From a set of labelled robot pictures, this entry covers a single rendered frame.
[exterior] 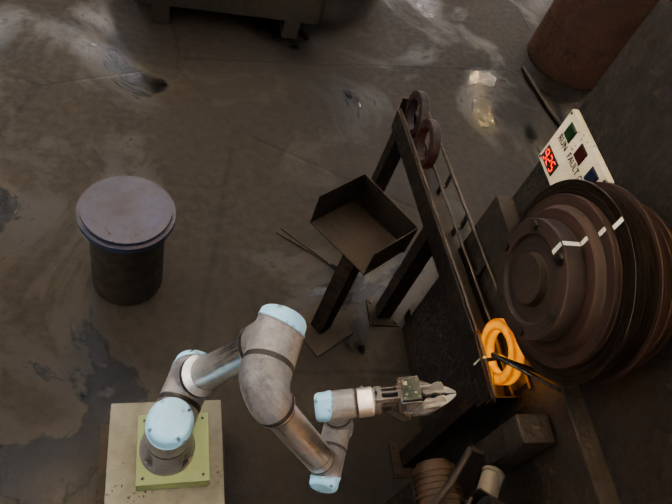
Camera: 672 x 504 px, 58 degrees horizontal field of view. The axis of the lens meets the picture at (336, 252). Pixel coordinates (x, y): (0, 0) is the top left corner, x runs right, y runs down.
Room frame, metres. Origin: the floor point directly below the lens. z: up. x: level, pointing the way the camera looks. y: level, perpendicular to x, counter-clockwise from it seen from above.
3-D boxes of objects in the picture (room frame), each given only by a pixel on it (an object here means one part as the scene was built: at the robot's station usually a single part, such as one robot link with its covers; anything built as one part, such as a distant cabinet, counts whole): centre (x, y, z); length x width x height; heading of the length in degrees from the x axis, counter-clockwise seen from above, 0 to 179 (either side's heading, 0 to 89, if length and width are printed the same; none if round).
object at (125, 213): (1.17, 0.70, 0.22); 0.32 x 0.32 x 0.43
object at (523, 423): (0.81, -0.64, 0.68); 0.11 x 0.08 x 0.24; 115
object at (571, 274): (0.98, -0.44, 1.11); 0.28 x 0.06 x 0.28; 25
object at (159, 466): (0.53, 0.21, 0.40); 0.15 x 0.15 x 0.10
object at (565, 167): (1.37, -0.48, 1.15); 0.26 x 0.02 x 0.18; 25
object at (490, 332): (1.02, -0.54, 0.75); 0.18 x 0.03 x 0.18; 26
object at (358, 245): (1.34, -0.05, 0.36); 0.26 x 0.20 x 0.72; 60
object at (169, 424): (0.54, 0.21, 0.52); 0.13 x 0.12 x 0.14; 6
